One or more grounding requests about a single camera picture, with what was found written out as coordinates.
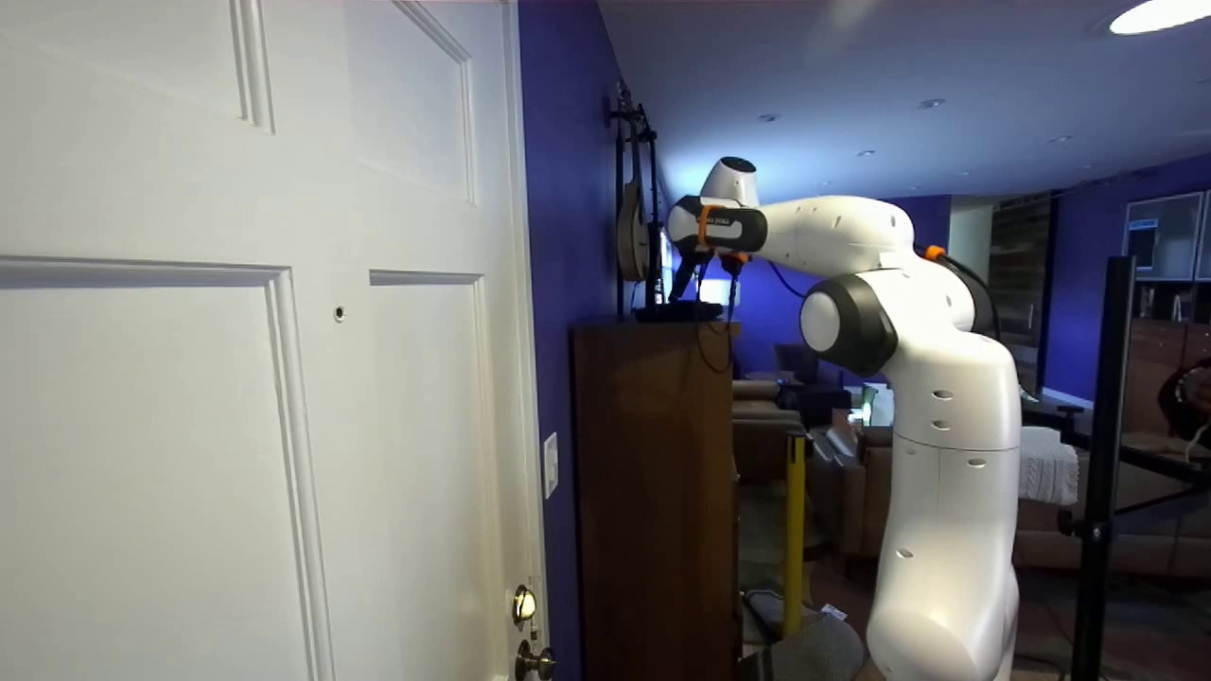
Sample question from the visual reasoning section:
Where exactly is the yellow pole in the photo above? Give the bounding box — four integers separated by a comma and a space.
782, 433, 811, 640

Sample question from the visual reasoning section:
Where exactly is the black metal wall ornament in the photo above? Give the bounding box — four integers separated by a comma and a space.
603, 82, 674, 317

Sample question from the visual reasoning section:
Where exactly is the brass door knob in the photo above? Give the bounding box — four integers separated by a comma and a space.
509, 637, 560, 681

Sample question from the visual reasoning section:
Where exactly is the brown wooden cabinet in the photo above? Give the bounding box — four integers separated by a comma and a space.
568, 316, 741, 681

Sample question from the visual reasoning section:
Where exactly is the white light switch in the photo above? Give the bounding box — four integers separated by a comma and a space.
536, 427, 562, 502

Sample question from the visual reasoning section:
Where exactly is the oval ceiling light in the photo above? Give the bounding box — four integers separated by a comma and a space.
1103, 0, 1211, 39

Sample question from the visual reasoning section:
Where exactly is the black stand pole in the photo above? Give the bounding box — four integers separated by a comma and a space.
1067, 253, 1137, 681

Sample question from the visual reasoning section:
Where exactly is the white panelled door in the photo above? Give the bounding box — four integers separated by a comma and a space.
0, 0, 551, 681

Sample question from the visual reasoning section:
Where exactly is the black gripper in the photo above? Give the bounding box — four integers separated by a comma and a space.
674, 248, 726, 312

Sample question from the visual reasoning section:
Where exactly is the grey round stand base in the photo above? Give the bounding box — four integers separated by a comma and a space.
732, 603, 869, 681

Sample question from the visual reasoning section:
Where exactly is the white cloth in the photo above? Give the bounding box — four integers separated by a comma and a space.
1018, 424, 1086, 511

